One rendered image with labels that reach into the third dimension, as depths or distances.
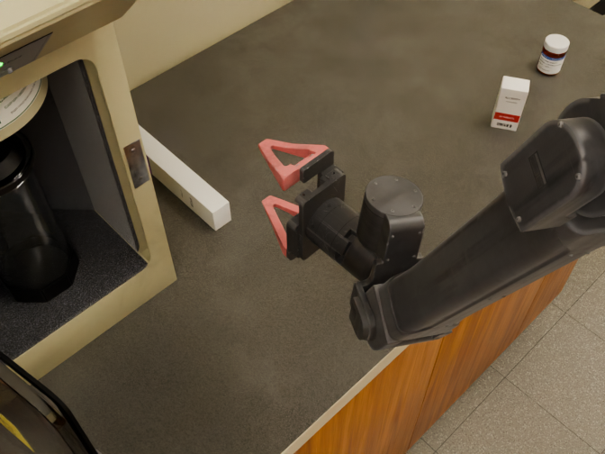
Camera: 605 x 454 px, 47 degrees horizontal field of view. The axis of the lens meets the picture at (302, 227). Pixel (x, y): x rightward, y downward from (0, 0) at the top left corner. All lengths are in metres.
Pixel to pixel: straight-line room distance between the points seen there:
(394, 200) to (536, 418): 1.44
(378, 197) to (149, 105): 0.73
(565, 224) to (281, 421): 0.62
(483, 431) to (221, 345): 1.14
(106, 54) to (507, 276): 0.46
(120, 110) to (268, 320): 0.38
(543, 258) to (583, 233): 0.05
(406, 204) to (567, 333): 1.58
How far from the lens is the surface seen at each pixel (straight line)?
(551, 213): 0.36
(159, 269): 1.01
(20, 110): 0.76
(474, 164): 1.23
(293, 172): 0.73
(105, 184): 0.94
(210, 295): 1.04
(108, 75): 0.76
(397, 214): 0.66
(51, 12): 0.55
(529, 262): 0.45
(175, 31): 1.41
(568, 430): 2.07
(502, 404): 2.05
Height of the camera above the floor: 1.81
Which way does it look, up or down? 52 degrees down
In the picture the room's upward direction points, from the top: straight up
